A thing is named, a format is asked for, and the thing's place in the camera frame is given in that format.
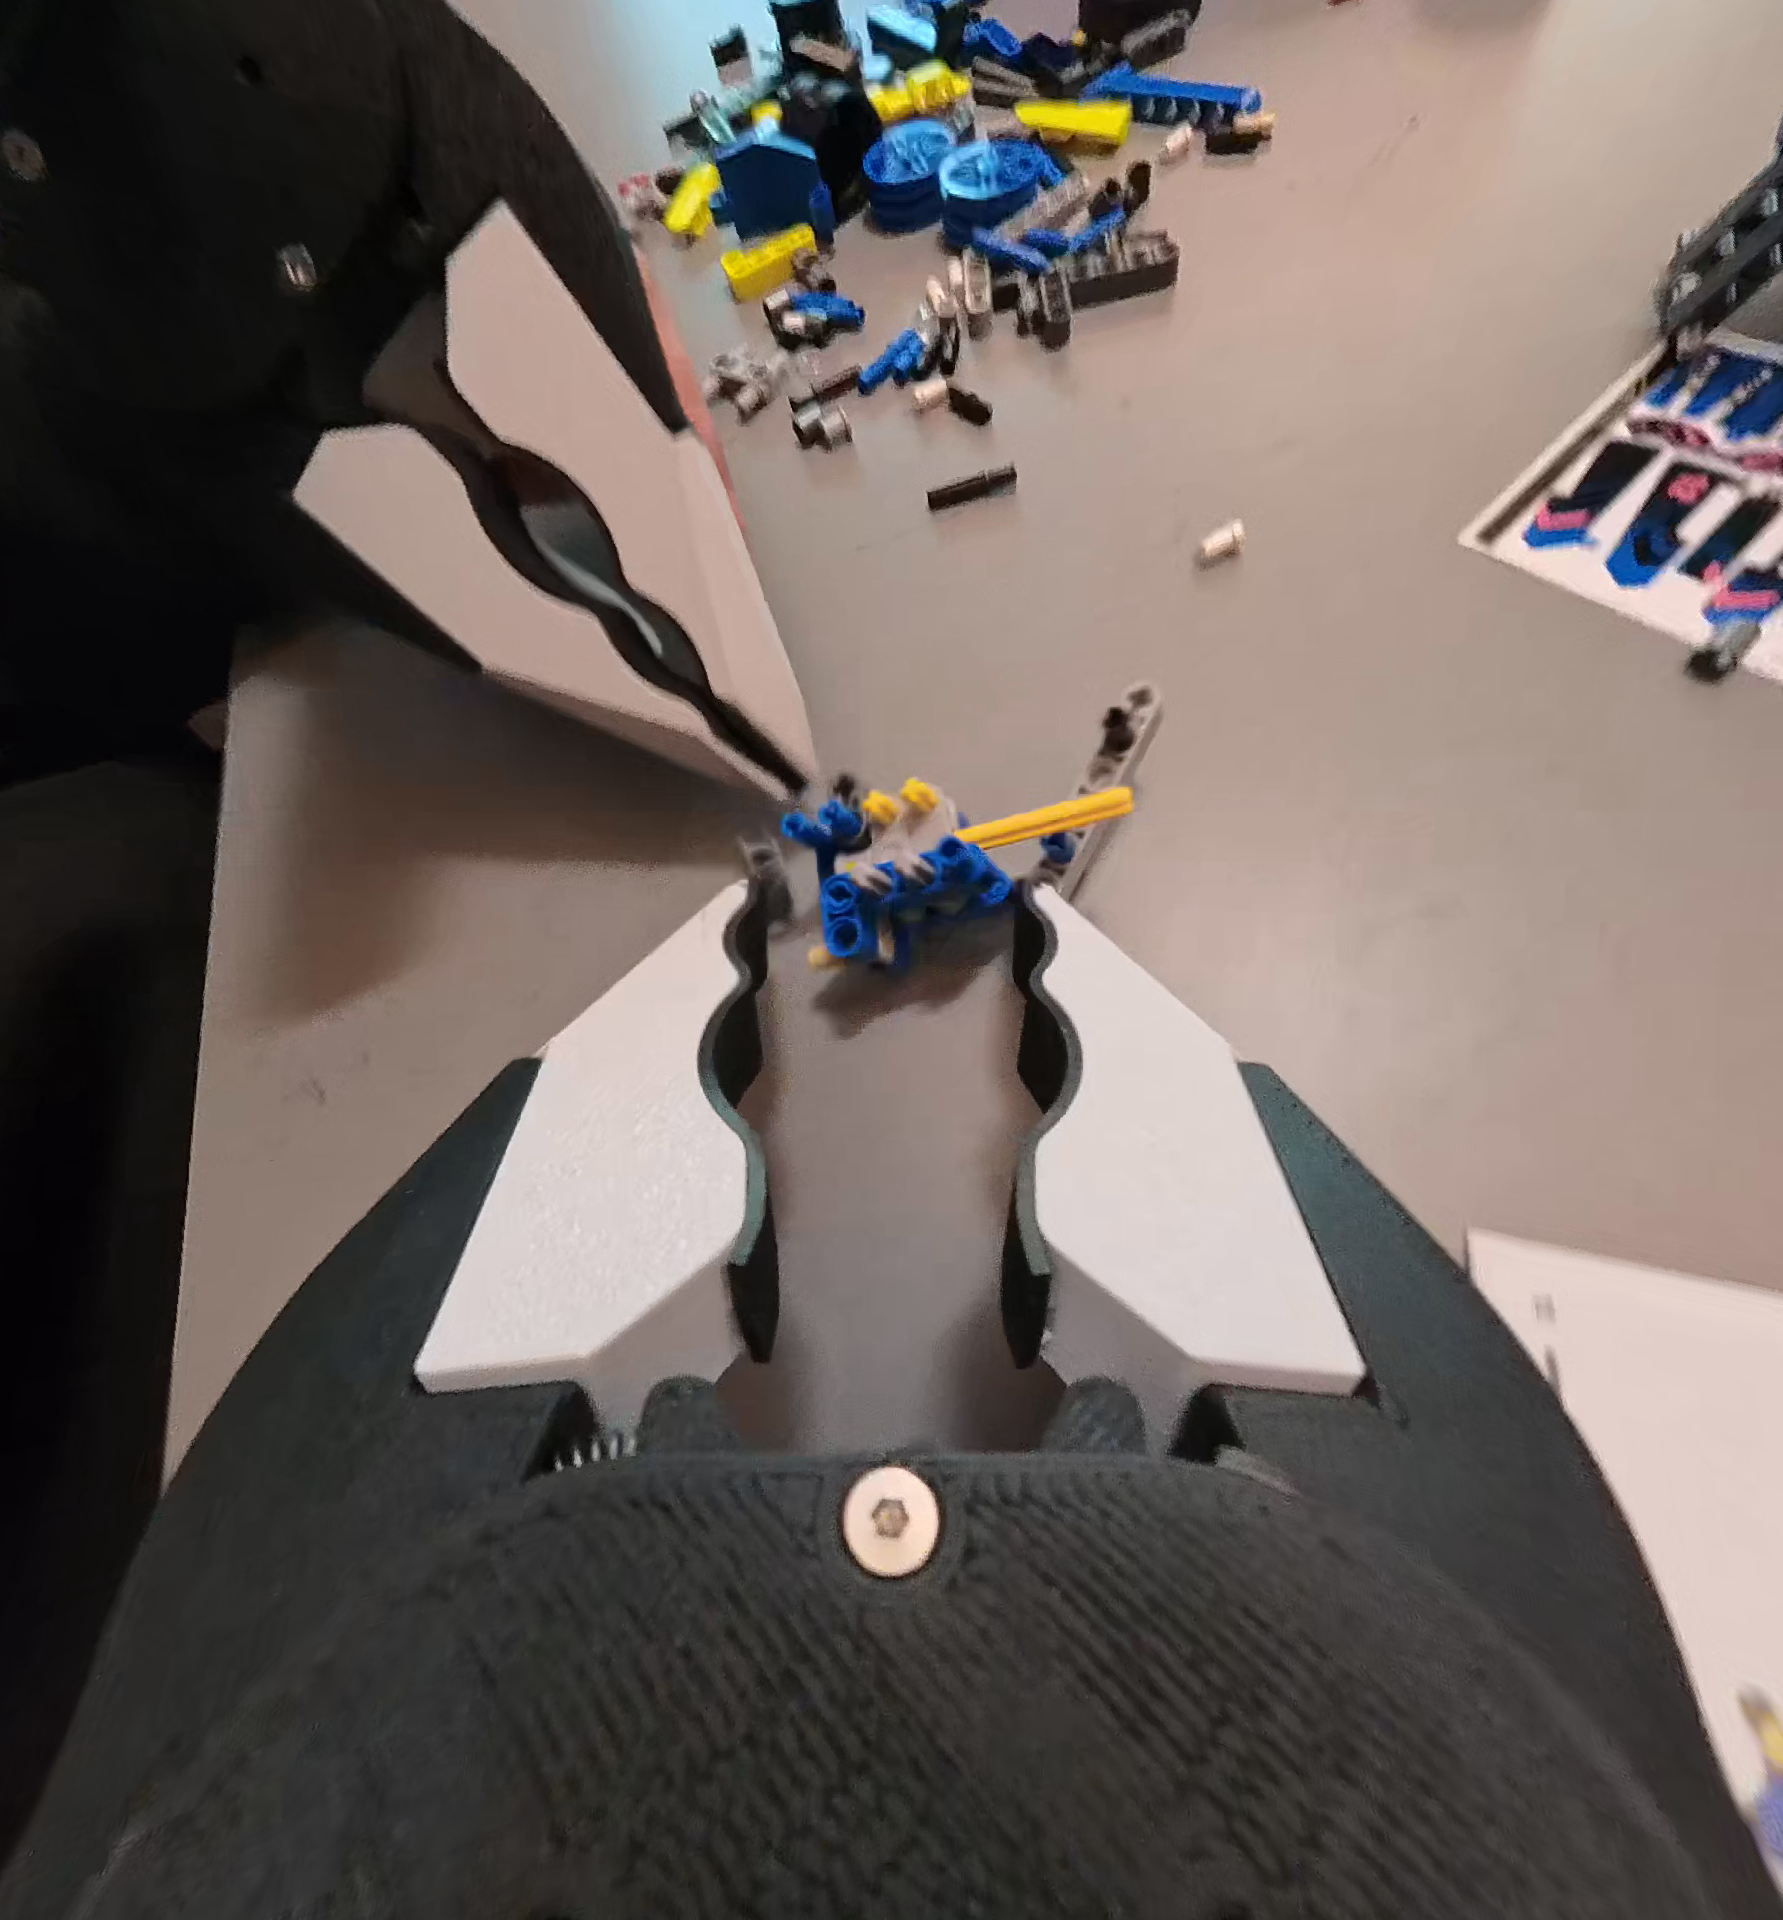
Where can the pile of loose toy bricks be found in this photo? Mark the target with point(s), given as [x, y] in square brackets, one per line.
[906, 159]

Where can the white paper leaflet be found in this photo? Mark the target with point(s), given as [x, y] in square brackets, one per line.
[1656, 1471]

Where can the person's black clothing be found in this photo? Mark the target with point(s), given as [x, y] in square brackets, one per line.
[50, 1050]

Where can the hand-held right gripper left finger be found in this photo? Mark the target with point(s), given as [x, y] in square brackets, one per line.
[606, 1200]

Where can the partly built blue toy chassis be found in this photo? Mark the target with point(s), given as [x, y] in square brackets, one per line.
[1760, 226]

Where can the long black toy pin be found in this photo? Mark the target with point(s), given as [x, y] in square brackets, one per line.
[971, 489]

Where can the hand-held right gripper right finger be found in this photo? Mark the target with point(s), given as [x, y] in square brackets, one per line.
[1177, 1200]

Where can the small black toy bush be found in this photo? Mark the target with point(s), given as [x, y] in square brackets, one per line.
[1720, 657]

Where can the sticker sheet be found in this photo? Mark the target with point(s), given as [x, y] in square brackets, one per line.
[1656, 495]

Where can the blue toy brick engine assembly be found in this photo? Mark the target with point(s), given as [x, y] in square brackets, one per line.
[891, 901]

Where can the small tan toy pin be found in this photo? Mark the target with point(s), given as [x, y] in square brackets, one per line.
[1216, 544]

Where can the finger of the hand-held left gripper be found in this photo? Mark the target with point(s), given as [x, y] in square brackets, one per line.
[590, 405]
[410, 554]

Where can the person's left hand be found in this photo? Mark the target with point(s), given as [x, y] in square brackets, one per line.
[688, 382]

